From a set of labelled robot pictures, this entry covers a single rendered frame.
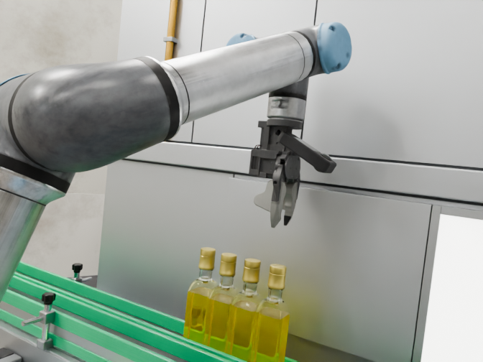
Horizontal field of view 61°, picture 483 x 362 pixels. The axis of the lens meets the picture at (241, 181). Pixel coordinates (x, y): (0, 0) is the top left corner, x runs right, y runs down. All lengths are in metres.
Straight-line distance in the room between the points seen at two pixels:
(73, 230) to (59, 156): 3.67
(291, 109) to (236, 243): 0.39
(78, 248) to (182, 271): 3.03
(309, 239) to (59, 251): 3.37
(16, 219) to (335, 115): 0.69
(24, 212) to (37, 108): 0.14
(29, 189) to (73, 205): 3.56
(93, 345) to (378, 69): 0.87
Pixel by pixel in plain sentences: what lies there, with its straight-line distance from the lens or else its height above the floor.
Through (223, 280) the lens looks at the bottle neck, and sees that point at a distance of 0.90.
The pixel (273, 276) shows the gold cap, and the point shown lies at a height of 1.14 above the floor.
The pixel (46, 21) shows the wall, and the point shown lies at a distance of 4.08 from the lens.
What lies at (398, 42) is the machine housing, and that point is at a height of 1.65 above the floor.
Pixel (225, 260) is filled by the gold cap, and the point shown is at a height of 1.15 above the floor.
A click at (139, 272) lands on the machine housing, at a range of 1.29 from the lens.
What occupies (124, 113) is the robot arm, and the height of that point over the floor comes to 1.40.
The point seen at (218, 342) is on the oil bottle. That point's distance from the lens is 0.93.
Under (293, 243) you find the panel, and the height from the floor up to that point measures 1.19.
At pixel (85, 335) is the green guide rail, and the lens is 1.04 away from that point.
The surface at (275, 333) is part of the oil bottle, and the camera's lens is 0.86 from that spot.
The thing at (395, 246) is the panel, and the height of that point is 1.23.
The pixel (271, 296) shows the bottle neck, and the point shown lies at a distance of 0.86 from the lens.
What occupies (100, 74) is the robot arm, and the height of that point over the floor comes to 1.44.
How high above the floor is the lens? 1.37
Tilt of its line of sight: 3 degrees down
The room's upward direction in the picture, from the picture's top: 6 degrees clockwise
